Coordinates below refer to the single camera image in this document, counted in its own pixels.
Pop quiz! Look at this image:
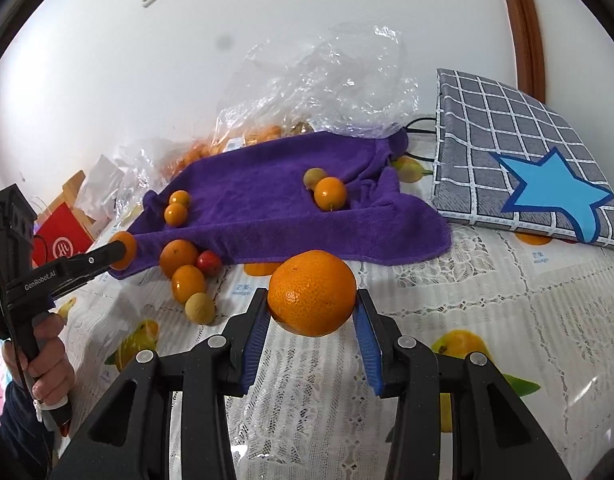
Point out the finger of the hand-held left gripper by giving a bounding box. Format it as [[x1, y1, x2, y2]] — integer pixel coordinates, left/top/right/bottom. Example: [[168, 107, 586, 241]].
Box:
[[52, 240, 130, 302]]

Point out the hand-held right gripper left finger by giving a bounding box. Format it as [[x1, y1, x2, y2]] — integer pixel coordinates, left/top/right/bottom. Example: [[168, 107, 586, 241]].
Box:
[[47, 287, 269, 480]]

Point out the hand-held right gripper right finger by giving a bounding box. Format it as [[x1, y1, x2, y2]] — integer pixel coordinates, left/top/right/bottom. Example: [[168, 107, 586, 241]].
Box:
[[354, 290, 573, 480]]

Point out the large orange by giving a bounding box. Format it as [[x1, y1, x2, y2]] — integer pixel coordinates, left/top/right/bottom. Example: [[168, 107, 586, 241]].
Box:
[[267, 250, 358, 337]]

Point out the person's left forearm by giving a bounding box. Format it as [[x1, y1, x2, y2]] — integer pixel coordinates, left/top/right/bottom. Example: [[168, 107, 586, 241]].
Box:
[[0, 345, 58, 480]]

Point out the person's left hand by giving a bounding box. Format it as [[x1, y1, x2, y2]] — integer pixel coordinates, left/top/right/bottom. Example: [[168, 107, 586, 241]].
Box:
[[1, 310, 76, 407]]

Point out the red paper bag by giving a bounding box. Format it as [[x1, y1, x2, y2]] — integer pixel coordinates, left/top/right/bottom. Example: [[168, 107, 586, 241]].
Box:
[[32, 195, 95, 268]]

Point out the white plastic bag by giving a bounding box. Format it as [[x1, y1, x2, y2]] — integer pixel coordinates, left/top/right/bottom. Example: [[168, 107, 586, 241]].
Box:
[[77, 154, 125, 221]]

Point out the small red fruit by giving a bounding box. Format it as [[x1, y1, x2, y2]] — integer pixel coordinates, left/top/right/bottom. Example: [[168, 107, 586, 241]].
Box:
[[196, 250, 223, 276]]

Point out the small clear plastic bag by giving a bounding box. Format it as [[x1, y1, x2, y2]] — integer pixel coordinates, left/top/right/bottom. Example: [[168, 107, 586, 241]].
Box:
[[112, 137, 198, 221]]

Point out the purple towel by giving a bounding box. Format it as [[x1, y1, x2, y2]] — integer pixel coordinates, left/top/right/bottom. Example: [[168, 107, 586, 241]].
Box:
[[107, 130, 454, 281]]

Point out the pile of bagged oranges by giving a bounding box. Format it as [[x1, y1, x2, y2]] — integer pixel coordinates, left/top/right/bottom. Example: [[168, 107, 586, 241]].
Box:
[[174, 122, 315, 177]]

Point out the grey checked bag blue star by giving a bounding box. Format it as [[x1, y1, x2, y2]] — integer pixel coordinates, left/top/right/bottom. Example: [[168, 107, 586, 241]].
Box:
[[431, 67, 614, 251]]

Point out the crumpled clear plastic bag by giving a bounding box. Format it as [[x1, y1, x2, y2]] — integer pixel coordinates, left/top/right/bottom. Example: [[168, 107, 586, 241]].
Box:
[[216, 20, 420, 153]]

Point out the brown wooden door frame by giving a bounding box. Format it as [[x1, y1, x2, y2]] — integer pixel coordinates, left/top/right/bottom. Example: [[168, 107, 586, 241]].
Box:
[[491, 0, 546, 103]]

